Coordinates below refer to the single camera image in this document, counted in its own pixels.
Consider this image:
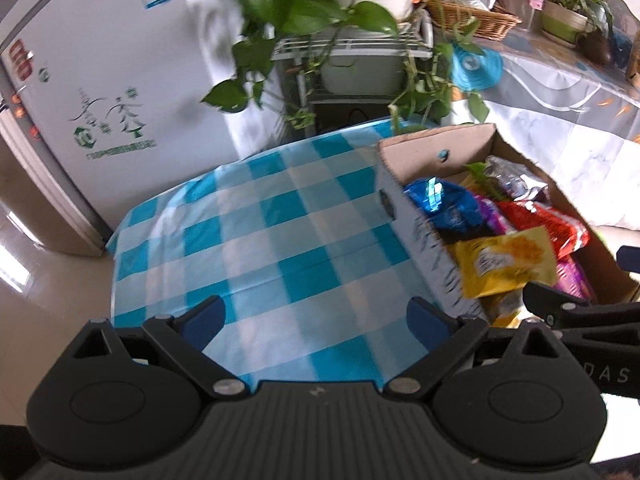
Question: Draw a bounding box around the green pothos plant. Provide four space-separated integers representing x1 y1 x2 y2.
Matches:
200 0 493 133

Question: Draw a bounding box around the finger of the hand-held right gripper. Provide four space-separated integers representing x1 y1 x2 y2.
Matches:
616 245 640 275
522 282 640 337

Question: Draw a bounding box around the red rectangular fridge magnet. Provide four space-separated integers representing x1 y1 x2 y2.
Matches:
9 40 35 81

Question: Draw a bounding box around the white metal plant rack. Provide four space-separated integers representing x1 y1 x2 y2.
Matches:
272 7 435 133

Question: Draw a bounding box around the silver foil snack packet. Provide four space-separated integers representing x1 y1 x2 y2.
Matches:
485 155 551 206

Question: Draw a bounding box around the yellow waffle snack packet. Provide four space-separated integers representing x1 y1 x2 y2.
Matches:
454 226 558 300

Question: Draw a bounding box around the cardboard box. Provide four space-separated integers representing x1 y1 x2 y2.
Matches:
376 122 640 328

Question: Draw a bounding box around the cyan round fan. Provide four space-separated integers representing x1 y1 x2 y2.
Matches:
450 42 503 92

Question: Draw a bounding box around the dark brown plant pot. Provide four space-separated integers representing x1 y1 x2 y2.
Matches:
577 30 615 66

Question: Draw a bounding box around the pink translucent container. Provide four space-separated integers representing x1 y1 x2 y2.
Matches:
497 0 545 20

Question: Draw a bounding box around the blue white checkered tablecloth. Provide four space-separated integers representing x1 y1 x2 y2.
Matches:
105 117 496 396

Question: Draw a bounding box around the white refrigerator green print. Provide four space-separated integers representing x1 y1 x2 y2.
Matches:
0 0 251 258

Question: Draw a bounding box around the wicker basket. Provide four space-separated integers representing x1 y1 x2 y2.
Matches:
425 0 523 42

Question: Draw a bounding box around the green plant pot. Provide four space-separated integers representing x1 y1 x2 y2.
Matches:
540 0 593 51

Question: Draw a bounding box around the grey white patterned counter cover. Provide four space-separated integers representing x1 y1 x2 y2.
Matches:
470 25 640 233

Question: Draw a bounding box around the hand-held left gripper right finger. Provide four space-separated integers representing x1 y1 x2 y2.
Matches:
382 297 563 401

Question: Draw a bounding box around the purple snack packet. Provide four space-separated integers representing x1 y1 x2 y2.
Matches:
552 255 598 306
472 195 516 236

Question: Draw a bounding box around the red snack packet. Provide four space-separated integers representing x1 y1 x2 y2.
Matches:
495 200 591 261

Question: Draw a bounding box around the blue foil snack bag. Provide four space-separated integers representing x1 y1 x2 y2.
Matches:
402 176 483 233

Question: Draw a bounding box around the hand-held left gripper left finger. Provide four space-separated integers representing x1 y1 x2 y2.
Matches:
72 295 247 401

